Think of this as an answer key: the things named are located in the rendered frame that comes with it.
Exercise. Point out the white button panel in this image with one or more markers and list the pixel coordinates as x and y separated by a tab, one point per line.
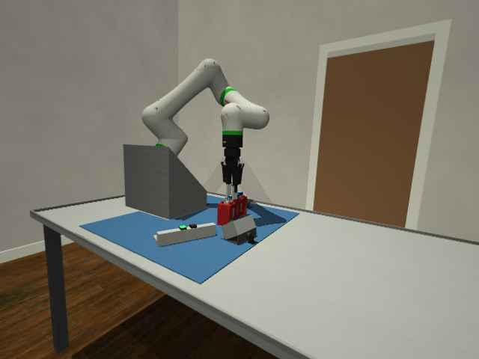
240	230

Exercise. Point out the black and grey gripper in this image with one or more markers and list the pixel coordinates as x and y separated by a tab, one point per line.
232	160

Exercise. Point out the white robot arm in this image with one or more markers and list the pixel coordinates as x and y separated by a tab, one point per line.
238	112

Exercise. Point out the blue flat mat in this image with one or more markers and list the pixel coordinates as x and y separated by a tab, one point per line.
197	259

